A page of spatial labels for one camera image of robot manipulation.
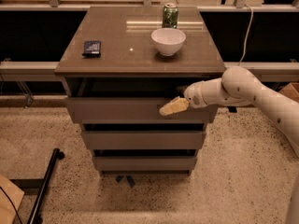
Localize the grey bottom drawer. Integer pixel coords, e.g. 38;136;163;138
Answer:
93;157;197;172

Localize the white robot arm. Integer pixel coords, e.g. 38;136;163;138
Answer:
159;66;299;155

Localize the grey middle drawer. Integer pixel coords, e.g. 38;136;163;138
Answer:
81;132;206;149

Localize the blue tape cross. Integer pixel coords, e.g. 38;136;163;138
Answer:
115;175;135;189

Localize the cardboard box left corner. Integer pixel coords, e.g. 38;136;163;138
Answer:
0;175;24;224

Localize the green soda can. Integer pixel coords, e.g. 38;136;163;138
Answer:
162;3;178;29

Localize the brown drawer cabinet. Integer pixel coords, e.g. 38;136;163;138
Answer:
54;5;229;176

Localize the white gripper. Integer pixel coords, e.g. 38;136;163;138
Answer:
159;81;206;116

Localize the dark blue snack packet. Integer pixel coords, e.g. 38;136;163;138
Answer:
82;40;101;57

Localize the grey drawer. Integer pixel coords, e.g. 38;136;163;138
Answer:
81;132;206;149
66;97;218;124
93;157;197;172

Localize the metal window railing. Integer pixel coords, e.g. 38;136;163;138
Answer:
0;0;299;82

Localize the white ceramic bowl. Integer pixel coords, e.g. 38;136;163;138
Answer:
151;28;186;56

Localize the black metal stand leg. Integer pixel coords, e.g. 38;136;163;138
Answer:
11;148;64;224

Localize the grey top drawer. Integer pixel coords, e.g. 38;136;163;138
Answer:
66;97;218;124

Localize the white cable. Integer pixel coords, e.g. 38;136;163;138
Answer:
237;4;255;67

